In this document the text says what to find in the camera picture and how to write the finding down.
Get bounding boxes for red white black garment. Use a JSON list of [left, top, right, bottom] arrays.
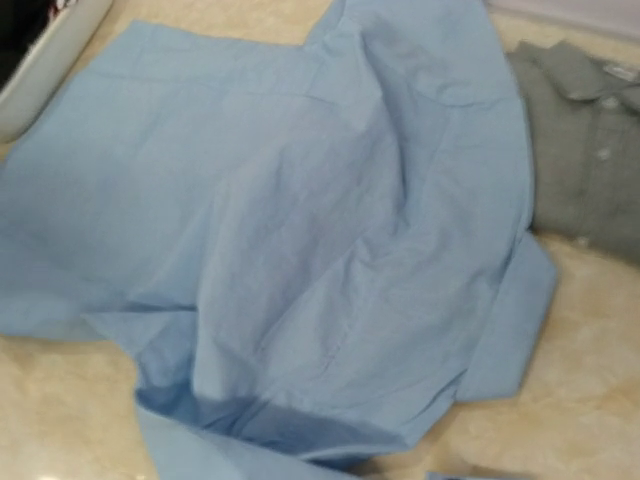
[[49, 0, 78, 16]]

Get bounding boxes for folded grey button shirt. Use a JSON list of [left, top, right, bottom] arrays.
[[507, 41, 639, 263]]

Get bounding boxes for black garment in basket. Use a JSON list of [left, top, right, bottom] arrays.
[[0, 0, 52, 87]]

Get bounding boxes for light blue long sleeve shirt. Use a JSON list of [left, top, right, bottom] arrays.
[[1, 1, 555, 479]]

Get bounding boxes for white plastic laundry basket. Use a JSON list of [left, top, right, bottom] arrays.
[[1, 0, 113, 143]]

